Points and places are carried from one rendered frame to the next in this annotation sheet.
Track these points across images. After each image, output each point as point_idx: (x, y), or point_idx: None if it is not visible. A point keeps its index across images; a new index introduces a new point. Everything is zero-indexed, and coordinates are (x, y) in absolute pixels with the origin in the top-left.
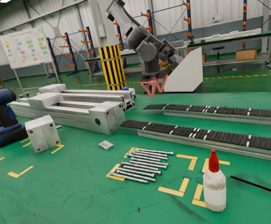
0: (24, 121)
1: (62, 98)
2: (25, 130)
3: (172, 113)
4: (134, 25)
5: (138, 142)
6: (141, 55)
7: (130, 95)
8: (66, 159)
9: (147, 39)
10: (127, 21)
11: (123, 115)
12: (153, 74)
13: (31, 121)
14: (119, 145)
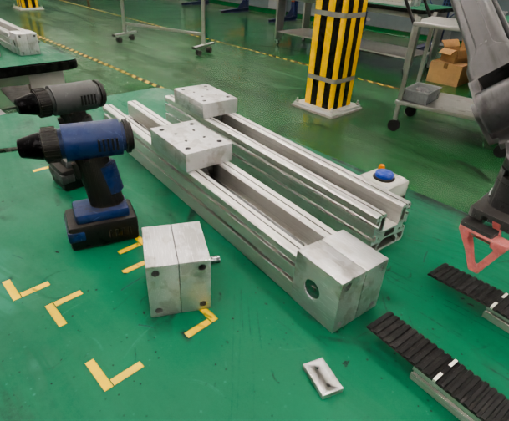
0: (129, 172)
1: (229, 155)
2: (134, 224)
3: None
4: None
5: (408, 406)
6: None
7: (401, 213)
8: (221, 380)
9: None
10: (498, 32)
11: (379, 287)
12: None
13: (158, 231)
14: (358, 395)
